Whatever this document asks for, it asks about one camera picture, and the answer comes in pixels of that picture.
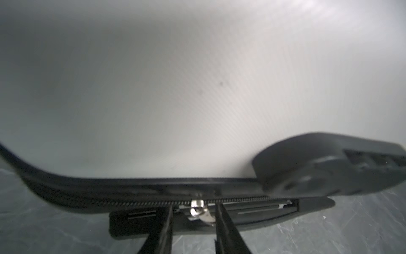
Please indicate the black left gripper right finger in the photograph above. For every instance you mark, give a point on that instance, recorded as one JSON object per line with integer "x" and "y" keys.
{"x": 228, "y": 239}

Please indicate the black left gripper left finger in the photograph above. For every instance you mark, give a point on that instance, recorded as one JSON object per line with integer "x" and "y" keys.
{"x": 159, "y": 240}

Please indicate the white hard-shell suitcase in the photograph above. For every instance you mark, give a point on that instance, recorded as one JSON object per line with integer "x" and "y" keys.
{"x": 271, "y": 108}

